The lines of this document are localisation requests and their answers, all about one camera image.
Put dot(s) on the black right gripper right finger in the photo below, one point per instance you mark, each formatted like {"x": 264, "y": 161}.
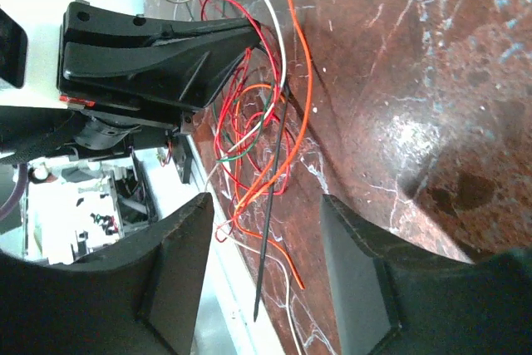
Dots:
{"x": 393, "y": 297}

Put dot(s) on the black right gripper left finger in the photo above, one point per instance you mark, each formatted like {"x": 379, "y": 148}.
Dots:
{"x": 140, "y": 295}

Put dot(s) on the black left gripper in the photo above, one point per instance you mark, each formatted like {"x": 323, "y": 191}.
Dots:
{"x": 111, "y": 59}

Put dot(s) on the black zip tie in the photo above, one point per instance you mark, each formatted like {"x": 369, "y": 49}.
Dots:
{"x": 264, "y": 242}

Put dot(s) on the aluminium front rail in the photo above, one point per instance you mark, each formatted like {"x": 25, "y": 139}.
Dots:
{"x": 225, "y": 323}

